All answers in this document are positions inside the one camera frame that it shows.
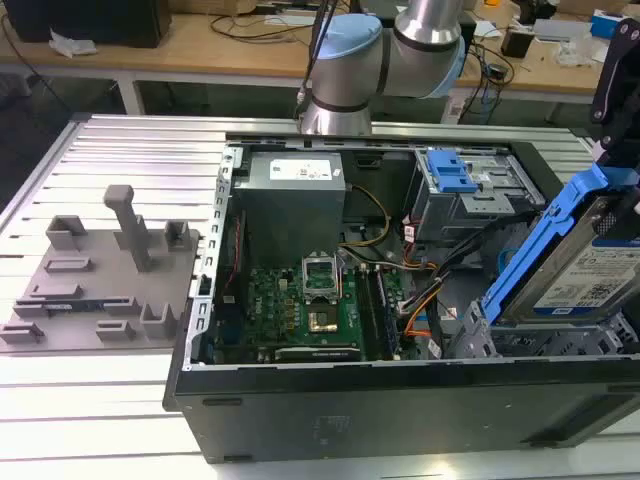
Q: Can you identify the hard disk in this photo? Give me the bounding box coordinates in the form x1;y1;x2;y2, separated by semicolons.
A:
478;166;640;327

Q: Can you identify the blue disk wire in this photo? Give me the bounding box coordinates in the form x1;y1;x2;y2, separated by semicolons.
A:
497;232;524;279

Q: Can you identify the coloured disk power wire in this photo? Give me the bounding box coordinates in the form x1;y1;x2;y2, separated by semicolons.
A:
397;277;451;354

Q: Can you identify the metal disk bay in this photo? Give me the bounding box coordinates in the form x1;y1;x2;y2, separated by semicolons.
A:
446;298;640;359

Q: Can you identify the blue RAM slot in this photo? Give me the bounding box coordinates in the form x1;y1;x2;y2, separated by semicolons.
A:
374;267;402;359

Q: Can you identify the black RAM slot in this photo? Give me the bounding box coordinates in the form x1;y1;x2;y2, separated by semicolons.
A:
355;265;382;361

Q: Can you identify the black expansion slot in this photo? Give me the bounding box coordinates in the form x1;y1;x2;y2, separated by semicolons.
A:
272;344;362;364

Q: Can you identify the clear plastic packaging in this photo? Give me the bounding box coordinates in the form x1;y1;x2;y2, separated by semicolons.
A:
554;35;597;67

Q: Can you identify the blue and white box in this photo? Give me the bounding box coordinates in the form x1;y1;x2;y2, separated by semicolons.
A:
590;8;627;39

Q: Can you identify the grey flat device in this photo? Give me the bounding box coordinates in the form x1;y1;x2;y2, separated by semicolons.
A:
531;18;592;44

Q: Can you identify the small black box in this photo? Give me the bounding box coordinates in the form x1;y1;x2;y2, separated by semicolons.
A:
501;27;534;58

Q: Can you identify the blue drive latch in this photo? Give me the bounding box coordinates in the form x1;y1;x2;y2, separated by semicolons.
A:
427;148;482;194

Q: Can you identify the metal drive cage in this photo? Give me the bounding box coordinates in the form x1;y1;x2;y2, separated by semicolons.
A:
409;147;547;245

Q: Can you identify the grey power supply unit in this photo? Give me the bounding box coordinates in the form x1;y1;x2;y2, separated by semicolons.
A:
232;152;347;261

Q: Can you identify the metal socket cover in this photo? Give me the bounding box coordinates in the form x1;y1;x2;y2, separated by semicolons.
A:
299;252;342;307

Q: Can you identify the CPU socket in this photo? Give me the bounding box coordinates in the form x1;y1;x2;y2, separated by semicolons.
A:
305;305;341;335

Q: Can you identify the wooden desk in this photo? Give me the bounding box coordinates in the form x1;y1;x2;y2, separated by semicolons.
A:
0;8;615;117

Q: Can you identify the black open PC case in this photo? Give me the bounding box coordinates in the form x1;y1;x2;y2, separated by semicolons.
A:
163;130;640;466

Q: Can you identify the green motherboard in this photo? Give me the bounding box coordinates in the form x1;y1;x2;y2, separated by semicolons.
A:
214;264;404;364

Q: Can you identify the large black box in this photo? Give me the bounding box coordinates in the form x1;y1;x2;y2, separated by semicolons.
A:
2;0;174;49

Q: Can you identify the crumpled white paper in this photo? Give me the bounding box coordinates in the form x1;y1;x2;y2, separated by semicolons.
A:
47;28;99;58

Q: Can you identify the grey parts rack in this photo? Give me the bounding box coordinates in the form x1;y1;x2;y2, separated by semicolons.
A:
0;184;202;354

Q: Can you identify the black cable bundle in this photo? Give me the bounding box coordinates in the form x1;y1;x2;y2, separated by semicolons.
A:
399;209;547;326

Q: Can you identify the yellow and black wire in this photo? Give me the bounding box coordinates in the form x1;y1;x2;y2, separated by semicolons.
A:
339;184;392;249

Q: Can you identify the thin red wire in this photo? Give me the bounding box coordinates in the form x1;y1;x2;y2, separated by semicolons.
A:
223;218;242;292

